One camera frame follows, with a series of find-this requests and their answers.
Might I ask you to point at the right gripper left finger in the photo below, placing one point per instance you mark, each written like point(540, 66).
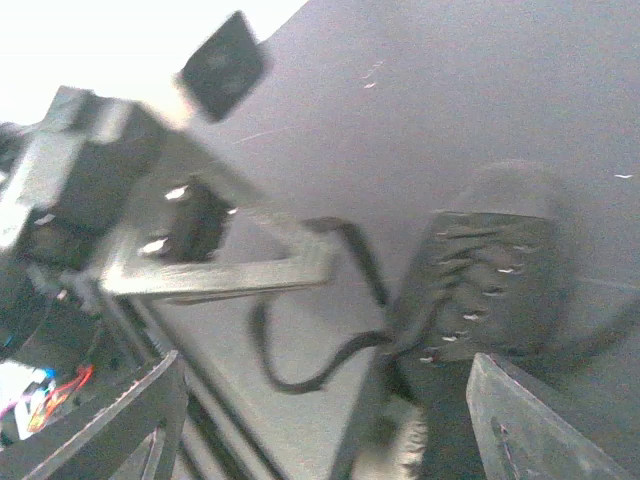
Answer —
point(130, 430)

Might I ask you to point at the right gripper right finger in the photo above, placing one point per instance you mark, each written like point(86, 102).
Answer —
point(527, 430)

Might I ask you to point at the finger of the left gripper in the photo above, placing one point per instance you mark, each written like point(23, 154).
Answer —
point(224, 70)
point(126, 273)

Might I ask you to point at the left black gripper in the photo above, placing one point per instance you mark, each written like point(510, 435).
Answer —
point(100, 179)

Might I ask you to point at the black sneaker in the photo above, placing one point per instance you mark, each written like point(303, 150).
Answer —
point(503, 270)

